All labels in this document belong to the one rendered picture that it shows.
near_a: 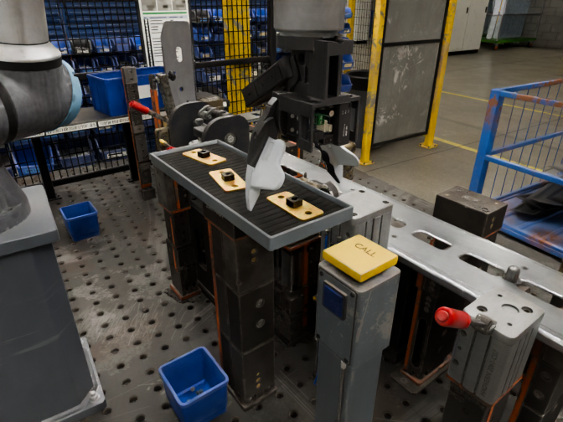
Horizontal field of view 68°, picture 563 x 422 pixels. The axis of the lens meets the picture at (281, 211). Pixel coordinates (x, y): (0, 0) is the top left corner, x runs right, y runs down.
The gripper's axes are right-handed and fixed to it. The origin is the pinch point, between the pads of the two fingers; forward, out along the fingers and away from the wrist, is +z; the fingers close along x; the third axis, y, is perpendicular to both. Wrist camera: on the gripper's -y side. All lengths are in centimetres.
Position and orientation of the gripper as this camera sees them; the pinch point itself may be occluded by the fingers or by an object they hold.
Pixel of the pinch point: (294, 194)
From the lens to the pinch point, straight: 55.9
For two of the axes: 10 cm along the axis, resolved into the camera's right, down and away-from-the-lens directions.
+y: 5.9, 3.7, -7.2
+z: 0.0, 8.9, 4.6
